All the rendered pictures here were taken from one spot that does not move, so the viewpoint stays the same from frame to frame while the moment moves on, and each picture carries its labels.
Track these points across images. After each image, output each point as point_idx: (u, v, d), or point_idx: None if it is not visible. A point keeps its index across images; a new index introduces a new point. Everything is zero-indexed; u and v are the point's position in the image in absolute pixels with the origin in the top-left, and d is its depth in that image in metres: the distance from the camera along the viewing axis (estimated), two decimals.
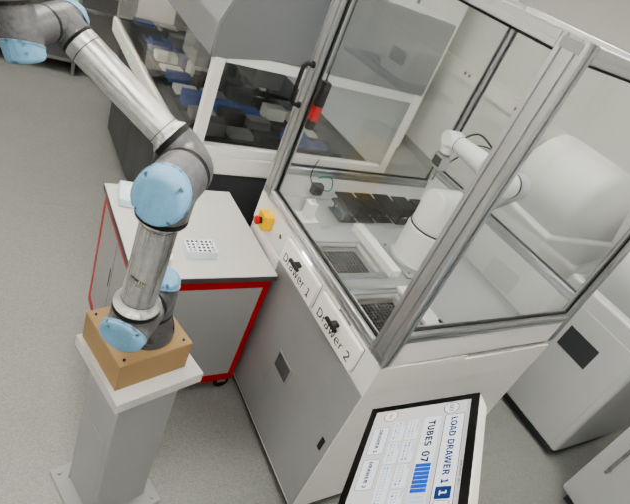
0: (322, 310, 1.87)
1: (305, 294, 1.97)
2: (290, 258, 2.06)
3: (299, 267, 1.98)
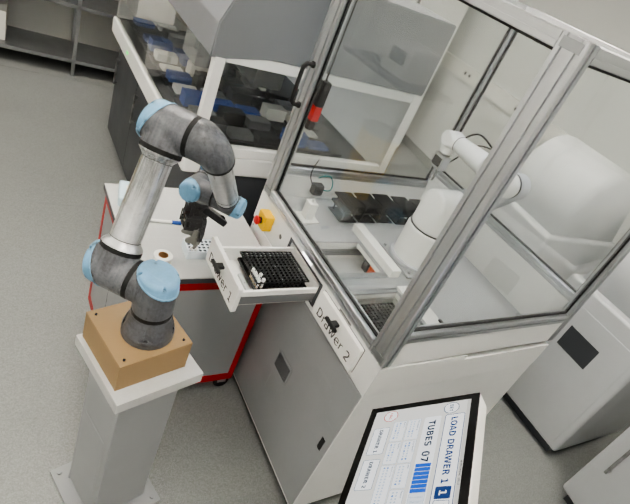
0: (322, 310, 1.87)
1: (227, 298, 1.79)
2: (215, 258, 1.88)
3: (222, 268, 1.81)
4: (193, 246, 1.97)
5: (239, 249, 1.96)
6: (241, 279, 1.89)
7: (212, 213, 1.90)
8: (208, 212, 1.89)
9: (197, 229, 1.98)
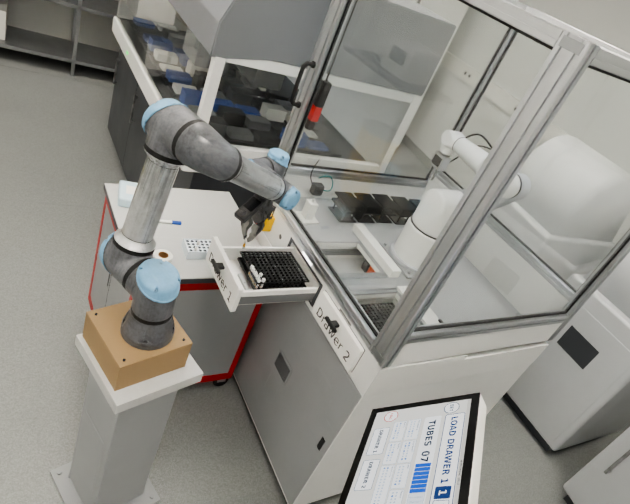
0: (322, 310, 1.87)
1: (227, 298, 1.79)
2: (215, 258, 1.88)
3: (222, 268, 1.81)
4: (245, 235, 1.88)
5: (239, 249, 1.96)
6: (241, 279, 1.89)
7: (249, 198, 1.77)
8: (252, 197, 1.79)
9: (252, 229, 1.84)
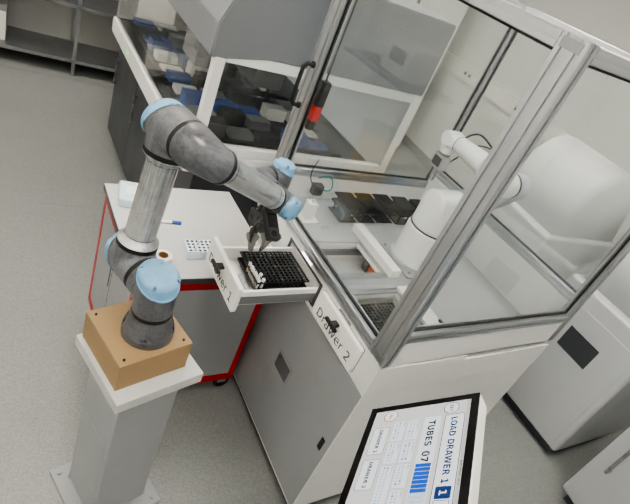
0: (322, 310, 1.87)
1: (227, 298, 1.79)
2: (215, 258, 1.88)
3: (222, 268, 1.81)
4: (249, 248, 1.84)
5: (239, 249, 1.96)
6: (241, 279, 1.89)
7: (265, 216, 1.73)
8: (264, 213, 1.74)
9: (266, 239, 1.83)
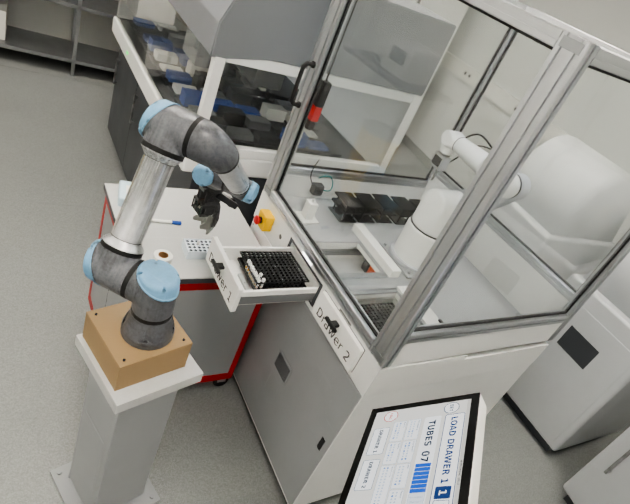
0: (322, 310, 1.87)
1: (227, 298, 1.79)
2: (215, 258, 1.88)
3: (222, 268, 1.81)
4: (206, 231, 1.99)
5: (239, 249, 1.96)
6: (241, 279, 1.89)
7: (225, 197, 1.93)
8: (222, 197, 1.91)
9: (208, 214, 2.00)
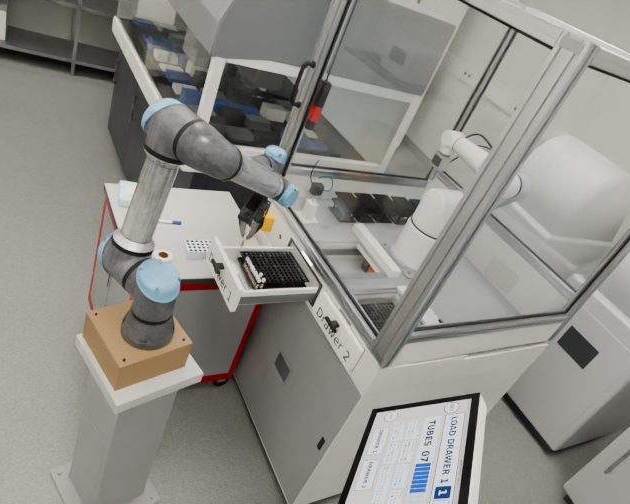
0: (322, 310, 1.87)
1: (227, 298, 1.79)
2: (215, 258, 1.88)
3: (222, 268, 1.81)
4: (243, 233, 1.89)
5: (239, 249, 1.96)
6: (241, 279, 1.89)
7: (249, 198, 1.77)
8: (251, 196, 1.79)
9: (252, 227, 1.85)
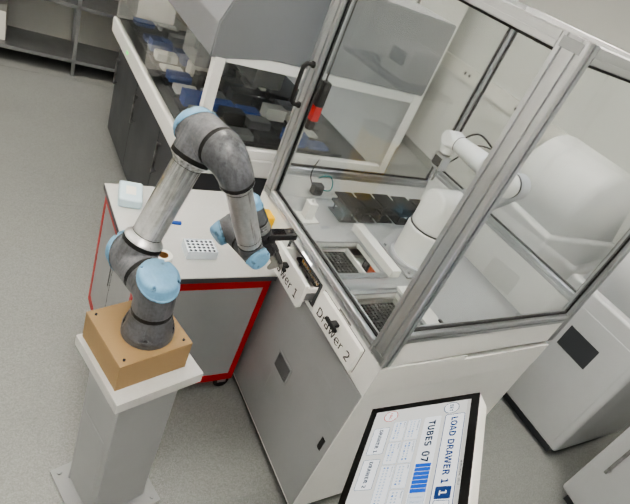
0: (322, 310, 1.87)
1: (292, 295, 1.94)
2: None
3: (287, 267, 1.95)
4: (279, 267, 1.92)
5: (298, 249, 2.11)
6: None
7: (277, 236, 1.80)
8: (273, 237, 1.80)
9: None
